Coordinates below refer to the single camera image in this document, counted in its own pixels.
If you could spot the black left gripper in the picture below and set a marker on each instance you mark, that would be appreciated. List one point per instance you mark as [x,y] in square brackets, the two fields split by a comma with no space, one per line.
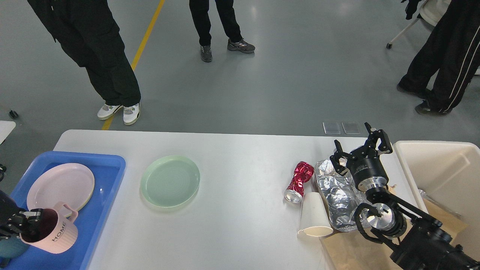
[8,208]

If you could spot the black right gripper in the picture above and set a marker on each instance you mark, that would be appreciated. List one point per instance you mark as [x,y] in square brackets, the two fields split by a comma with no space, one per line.
[366,169]

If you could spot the teal mug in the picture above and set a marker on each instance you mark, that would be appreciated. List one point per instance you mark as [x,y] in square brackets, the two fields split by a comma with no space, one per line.
[12,247]

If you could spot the pink HOME mug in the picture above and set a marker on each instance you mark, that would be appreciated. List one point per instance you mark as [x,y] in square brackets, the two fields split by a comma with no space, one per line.
[56,231]

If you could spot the mint green plate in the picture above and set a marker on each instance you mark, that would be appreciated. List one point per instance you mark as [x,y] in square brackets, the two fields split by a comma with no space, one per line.
[169,183]

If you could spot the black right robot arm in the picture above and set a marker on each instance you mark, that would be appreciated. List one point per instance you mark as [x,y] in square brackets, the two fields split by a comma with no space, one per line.
[416,239]

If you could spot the clear floor plate right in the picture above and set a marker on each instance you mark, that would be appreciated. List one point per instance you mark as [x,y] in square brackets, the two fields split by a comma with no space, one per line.
[350,127]

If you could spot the clear floor plate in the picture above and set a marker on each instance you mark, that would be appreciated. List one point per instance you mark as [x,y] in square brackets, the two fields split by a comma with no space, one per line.
[331,128]
[350,127]

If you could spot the crumpled aluminium foil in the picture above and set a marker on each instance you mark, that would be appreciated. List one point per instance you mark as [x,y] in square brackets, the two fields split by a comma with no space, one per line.
[340,195]

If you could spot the clear floor plate left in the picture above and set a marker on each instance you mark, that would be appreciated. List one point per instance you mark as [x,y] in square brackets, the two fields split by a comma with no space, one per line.
[331,128]

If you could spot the crushed red can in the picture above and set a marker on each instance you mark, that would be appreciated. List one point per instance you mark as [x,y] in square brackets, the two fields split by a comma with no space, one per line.
[295,191]

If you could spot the pink plate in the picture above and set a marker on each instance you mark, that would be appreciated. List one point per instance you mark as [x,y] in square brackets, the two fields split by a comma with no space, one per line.
[71,183]

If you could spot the white paper cup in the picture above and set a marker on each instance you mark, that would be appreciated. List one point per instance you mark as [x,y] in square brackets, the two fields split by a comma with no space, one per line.
[314,220]

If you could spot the beige plastic bin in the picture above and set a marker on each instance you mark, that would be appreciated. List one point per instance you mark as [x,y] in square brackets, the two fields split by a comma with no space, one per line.
[445,178]

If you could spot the brown paper bag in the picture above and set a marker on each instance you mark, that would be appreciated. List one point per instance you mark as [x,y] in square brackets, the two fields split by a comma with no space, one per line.
[350,251]

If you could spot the white side table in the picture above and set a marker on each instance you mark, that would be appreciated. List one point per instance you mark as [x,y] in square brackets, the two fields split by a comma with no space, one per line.
[6,127]

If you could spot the blue plastic tray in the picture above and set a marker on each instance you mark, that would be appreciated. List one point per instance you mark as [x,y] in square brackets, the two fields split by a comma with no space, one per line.
[108,171]

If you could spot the chair caster at left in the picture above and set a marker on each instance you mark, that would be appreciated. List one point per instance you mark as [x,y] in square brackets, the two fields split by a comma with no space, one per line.
[13,114]

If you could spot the person in striped trousers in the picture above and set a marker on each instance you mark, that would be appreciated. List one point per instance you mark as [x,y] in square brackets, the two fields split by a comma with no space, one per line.
[442,70]

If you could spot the black garment on chair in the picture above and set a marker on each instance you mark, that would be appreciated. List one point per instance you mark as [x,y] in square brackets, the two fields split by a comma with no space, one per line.
[411,8]

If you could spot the white office chair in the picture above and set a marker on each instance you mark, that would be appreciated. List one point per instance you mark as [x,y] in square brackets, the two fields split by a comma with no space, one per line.
[430,11]

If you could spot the person in white sneakers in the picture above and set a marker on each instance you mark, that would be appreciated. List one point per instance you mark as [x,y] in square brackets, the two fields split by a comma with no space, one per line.
[89,35]

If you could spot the person in dark sneakers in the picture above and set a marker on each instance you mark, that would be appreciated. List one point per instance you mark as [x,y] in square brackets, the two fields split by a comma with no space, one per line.
[199,10]

